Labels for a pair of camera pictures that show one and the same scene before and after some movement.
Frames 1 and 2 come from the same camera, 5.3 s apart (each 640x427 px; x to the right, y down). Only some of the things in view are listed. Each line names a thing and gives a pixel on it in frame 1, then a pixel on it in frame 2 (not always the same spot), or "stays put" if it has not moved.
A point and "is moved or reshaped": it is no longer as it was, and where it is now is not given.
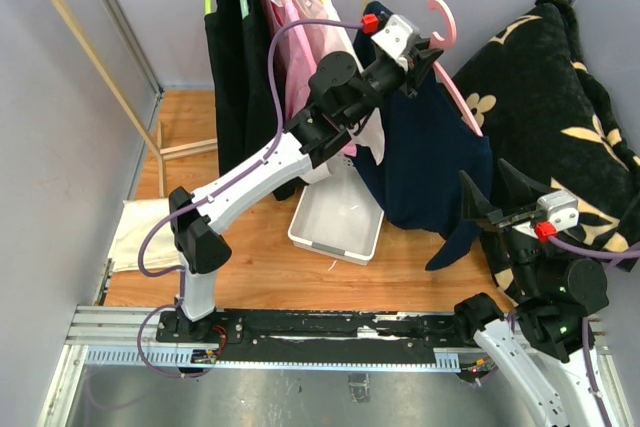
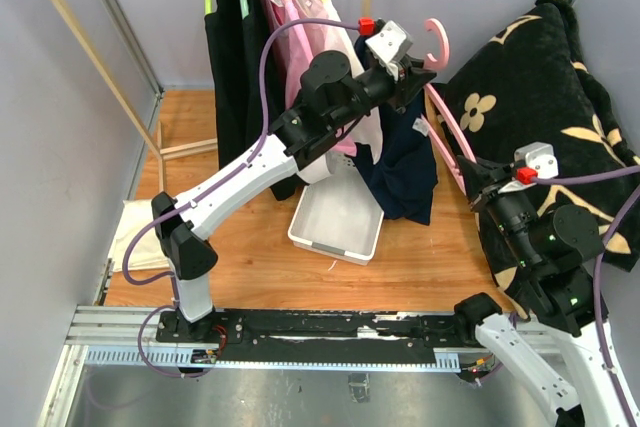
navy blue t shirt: (429, 142) is moved or reshaped
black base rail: (321, 337) stays put
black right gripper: (474, 204) to (478, 175)
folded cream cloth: (159, 249) stays put
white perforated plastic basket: (335, 218) stays put
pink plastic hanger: (443, 44) to (441, 153)
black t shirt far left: (227, 36) stays put
